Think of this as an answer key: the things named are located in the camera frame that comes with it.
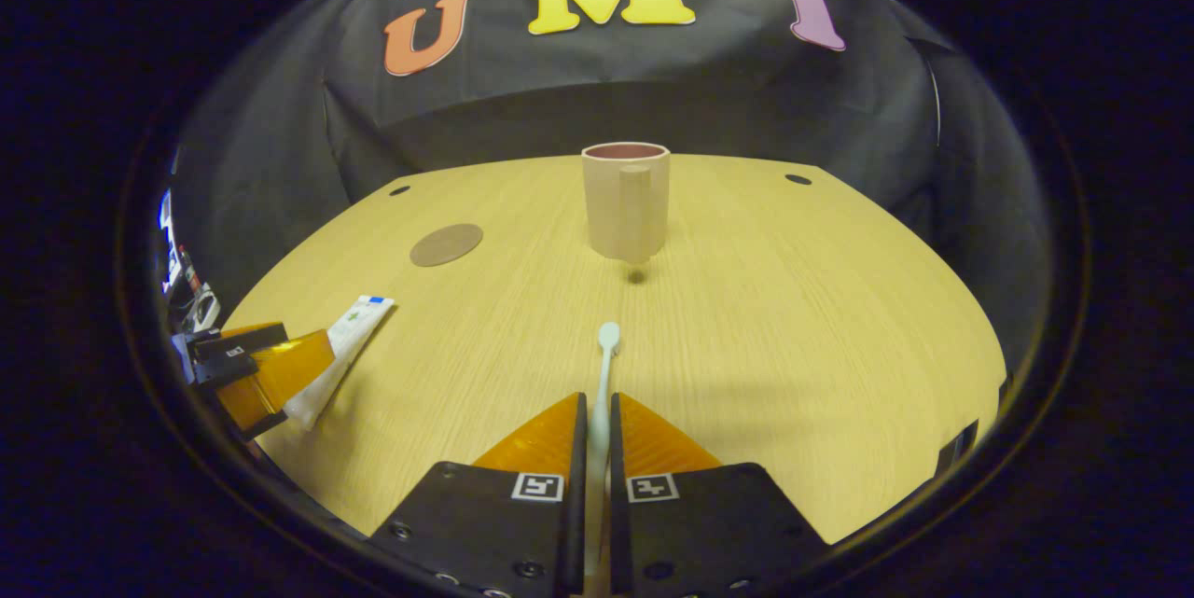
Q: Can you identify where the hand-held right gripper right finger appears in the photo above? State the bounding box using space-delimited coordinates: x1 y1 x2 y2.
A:
611 393 831 598

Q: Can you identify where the computer monitor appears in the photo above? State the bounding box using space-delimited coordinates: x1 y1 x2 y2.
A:
159 192 181 296

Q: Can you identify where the beige cup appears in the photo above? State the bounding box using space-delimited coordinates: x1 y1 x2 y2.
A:
581 142 672 266

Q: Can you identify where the white toothpaste tube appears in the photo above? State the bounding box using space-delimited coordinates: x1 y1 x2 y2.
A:
285 295 396 432

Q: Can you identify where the pale green toothbrush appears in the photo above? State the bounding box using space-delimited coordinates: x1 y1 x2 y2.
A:
582 322 622 595

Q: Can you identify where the black backdrop cloth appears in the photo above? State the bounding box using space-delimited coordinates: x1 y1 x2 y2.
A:
173 0 1055 366

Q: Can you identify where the round brown coaster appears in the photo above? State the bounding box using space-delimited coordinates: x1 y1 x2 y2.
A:
410 223 484 269

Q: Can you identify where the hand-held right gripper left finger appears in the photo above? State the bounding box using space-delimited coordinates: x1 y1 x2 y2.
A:
368 393 589 598

